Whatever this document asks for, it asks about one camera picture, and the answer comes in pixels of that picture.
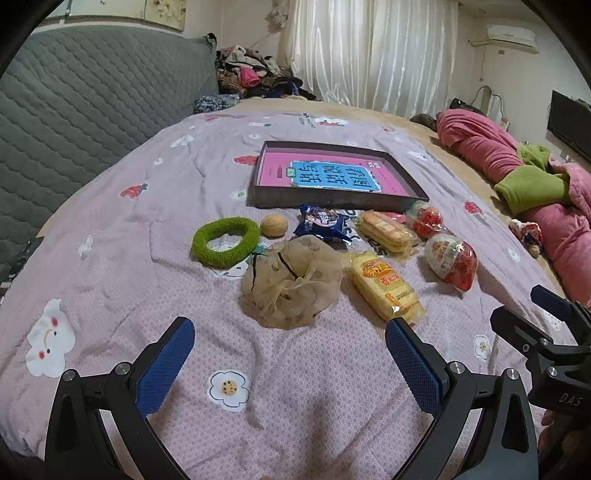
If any dark blue patterned cloth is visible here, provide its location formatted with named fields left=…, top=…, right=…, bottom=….
left=193, top=93, right=241, bottom=114

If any dark shallow cardboard box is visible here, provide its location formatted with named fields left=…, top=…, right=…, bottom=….
left=247, top=141, right=430, bottom=210

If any yellow rice cracker packet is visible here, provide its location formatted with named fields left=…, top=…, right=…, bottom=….
left=348, top=250, right=426, bottom=326

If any person's right hand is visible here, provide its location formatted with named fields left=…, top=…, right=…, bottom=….
left=537, top=410, right=573, bottom=462

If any beige mesh pouf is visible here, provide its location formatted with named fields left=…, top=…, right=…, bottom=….
left=241, top=234, right=342, bottom=330

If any blue cookie packet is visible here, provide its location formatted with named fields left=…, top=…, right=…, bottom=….
left=293, top=204, right=354, bottom=245

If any small tan round ball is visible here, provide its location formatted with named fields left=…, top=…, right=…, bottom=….
left=260, top=213, right=289, bottom=238

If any black television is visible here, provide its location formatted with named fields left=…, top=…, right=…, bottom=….
left=547, top=90, right=591, bottom=167

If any grey quilted headboard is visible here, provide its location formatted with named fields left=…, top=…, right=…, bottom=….
left=0, top=16, right=220, bottom=278

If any green fuzzy ring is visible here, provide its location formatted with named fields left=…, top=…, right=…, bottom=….
left=191, top=217, right=260, bottom=268

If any floral wall panel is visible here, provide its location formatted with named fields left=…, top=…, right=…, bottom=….
left=141, top=0, right=188, bottom=33

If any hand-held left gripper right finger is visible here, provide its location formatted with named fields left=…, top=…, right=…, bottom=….
left=385, top=318, right=541, bottom=480

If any red egg toy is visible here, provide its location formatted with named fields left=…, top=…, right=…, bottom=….
left=424, top=233, right=478, bottom=292
left=405, top=200, right=446, bottom=241

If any white air conditioner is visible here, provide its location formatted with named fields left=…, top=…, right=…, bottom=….
left=486, top=24, right=540, bottom=55

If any green blanket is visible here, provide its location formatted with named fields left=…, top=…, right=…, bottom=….
left=494, top=143, right=573, bottom=215

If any white curtain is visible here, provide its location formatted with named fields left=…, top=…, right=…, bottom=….
left=277, top=0, right=458, bottom=120

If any pile of clothes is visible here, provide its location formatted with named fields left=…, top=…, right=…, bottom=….
left=215, top=44, right=317, bottom=102

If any purple printed blanket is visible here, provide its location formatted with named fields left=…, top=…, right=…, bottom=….
left=0, top=111, right=566, bottom=480

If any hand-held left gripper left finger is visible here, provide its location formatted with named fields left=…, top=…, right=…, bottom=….
left=45, top=316, right=196, bottom=480

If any pale hanging ornament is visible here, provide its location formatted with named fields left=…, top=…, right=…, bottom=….
left=265, top=0, right=291, bottom=24

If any small patterned doll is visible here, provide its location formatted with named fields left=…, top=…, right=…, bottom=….
left=508, top=219, right=544, bottom=258

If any orange biscuit packet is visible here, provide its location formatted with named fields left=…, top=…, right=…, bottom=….
left=358, top=210, right=422, bottom=259

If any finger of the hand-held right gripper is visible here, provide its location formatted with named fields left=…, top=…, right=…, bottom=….
left=530, top=285, right=591, bottom=326
left=490, top=305, right=561, bottom=365

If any pink quilt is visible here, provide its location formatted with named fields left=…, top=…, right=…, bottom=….
left=436, top=109, right=591, bottom=308

